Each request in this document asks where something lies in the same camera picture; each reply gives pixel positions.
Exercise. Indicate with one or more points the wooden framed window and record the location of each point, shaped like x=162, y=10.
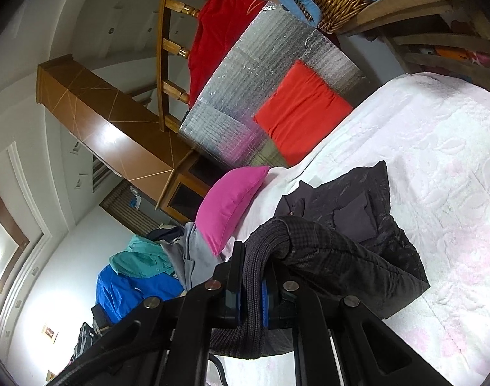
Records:
x=12, y=229

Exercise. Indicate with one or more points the teal shirt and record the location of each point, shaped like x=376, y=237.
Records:
x=140, y=259

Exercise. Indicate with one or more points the dark quilted jacket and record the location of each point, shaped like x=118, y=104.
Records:
x=349, y=257

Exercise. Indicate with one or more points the red pillow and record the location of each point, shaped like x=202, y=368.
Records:
x=301, y=108

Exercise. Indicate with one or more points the wooden wardrobe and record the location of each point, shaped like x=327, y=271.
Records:
x=108, y=116

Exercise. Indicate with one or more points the red cloth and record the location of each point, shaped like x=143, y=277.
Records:
x=221, y=20

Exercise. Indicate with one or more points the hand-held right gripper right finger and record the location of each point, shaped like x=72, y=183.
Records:
x=266, y=305

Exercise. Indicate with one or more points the silver foil mat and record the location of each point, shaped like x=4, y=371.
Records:
x=237, y=88

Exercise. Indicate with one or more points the grey cloth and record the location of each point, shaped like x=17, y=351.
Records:
x=188, y=257

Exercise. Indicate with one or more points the wooden shelf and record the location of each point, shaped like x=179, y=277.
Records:
x=409, y=4

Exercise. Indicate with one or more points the white bedspread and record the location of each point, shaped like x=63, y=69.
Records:
x=450, y=169

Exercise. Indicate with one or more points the wooden headboard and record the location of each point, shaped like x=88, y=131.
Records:
x=164, y=68

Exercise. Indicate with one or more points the orange printed cloth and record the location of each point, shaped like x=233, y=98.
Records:
x=458, y=56

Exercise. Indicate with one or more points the dark cloth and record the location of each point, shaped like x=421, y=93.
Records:
x=164, y=233

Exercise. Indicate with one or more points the blue jacket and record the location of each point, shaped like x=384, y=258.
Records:
x=124, y=293

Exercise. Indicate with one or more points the small wall picture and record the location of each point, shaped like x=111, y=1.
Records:
x=50, y=331

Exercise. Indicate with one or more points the pink pillow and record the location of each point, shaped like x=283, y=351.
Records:
x=229, y=205

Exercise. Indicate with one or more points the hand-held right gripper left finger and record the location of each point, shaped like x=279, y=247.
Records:
x=229, y=289

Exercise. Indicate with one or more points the dark bag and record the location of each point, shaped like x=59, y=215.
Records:
x=84, y=337

